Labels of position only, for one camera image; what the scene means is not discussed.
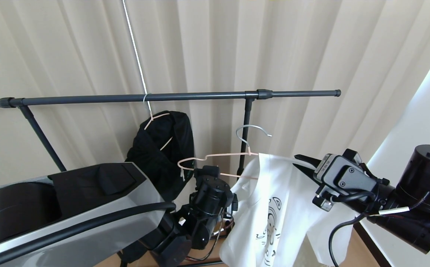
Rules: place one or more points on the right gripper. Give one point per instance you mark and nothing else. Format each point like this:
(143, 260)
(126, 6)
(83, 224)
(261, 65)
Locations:
(378, 202)

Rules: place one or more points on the white printed garment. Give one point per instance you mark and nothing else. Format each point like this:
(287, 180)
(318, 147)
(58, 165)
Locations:
(274, 178)

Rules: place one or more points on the pink clothes hanger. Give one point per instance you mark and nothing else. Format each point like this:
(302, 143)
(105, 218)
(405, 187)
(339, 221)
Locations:
(222, 154)
(155, 117)

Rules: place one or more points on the black garment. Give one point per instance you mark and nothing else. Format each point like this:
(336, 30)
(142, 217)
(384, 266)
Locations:
(155, 163)

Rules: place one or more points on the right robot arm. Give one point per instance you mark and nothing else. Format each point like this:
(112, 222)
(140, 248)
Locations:
(422, 193)

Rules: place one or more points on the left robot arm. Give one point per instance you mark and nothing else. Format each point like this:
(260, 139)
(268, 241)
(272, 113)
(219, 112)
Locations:
(89, 200)

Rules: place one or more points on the black clothes rack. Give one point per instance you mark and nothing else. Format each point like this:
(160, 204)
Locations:
(89, 99)

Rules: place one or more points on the beige curtain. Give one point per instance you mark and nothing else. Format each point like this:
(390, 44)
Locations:
(237, 44)

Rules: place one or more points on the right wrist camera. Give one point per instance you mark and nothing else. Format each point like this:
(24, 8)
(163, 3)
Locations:
(348, 174)

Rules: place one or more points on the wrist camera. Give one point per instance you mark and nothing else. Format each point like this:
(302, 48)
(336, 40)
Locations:
(204, 171)
(348, 174)

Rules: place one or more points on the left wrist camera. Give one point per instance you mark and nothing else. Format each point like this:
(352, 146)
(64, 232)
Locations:
(204, 171)

